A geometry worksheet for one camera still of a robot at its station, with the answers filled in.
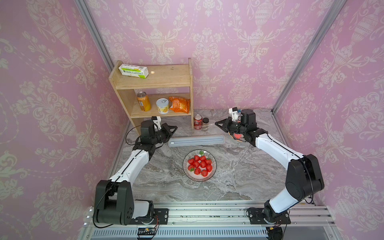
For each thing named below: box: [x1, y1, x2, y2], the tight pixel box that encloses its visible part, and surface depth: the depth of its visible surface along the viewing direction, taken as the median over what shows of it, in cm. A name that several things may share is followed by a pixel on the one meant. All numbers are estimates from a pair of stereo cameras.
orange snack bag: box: [168, 96, 191, 114], surface depth 91 cm
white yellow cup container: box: [156, 98, 170, 115], surface depth 91 cm
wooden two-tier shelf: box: [109, 58, 195, 136], surface depth 79 cm
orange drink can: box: [136, 91, 152, 112], surface depth 87 cm
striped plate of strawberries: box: [182, 149, 217, 182], surface depth 90 cm
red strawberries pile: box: [187, 155, 213, 177], surface depth 91 cm
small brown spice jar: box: [202, 117, 210, 131], surface depth 105 cm
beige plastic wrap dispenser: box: [168, 134, 226, 147], surface depth 102 cm
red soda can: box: [193, 113, 204, 131], surface depth 105 cm
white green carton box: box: [118, 63, 149, 79], surface depth 77 cm
